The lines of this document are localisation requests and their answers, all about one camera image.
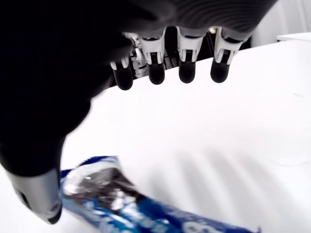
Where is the white side table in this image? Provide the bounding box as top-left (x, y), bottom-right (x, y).
top-left (276, 32), bottom-right (311, 46)

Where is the blue Oreo packet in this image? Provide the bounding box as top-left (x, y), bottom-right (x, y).
top-left (59, 155), bottom-right (262, 233)

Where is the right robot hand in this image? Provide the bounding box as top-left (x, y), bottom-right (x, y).
top-left (0, 0), bottom-right (280, 225)

